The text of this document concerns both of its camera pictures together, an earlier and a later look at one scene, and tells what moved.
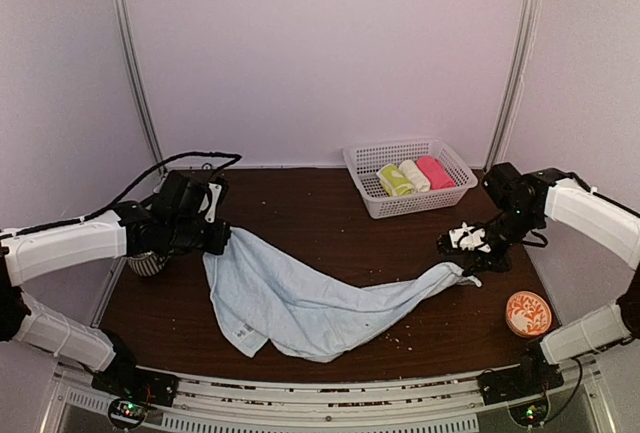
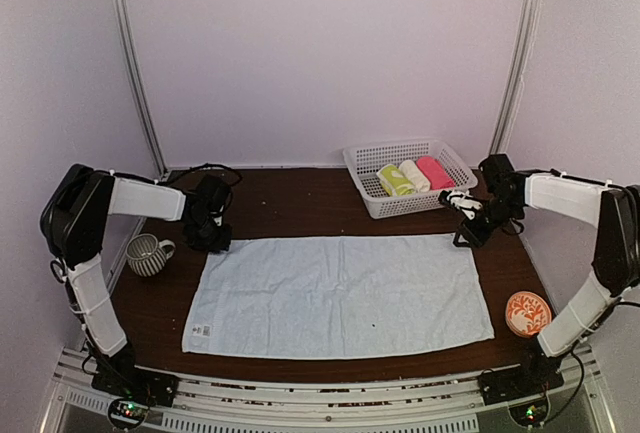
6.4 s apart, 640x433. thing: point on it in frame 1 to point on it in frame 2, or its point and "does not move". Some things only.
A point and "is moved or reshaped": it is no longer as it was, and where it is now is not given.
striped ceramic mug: (147, 264) does not move
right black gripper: (502, 264) to (479, 235)
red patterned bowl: (528, 313) does not move
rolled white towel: (418, 179) does not move
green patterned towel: (394, 181) does not move
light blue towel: (250, 296) is moved or reshaped
